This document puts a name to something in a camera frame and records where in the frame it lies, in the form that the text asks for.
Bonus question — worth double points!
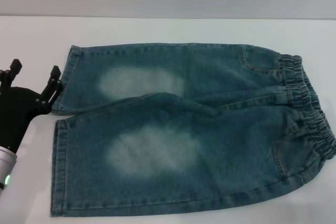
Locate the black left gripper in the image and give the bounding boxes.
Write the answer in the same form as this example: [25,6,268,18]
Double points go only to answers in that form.
[0,58,64,156]

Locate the blue denim shorts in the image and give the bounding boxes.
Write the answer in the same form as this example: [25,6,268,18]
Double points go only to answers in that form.
[51,42,336,211]

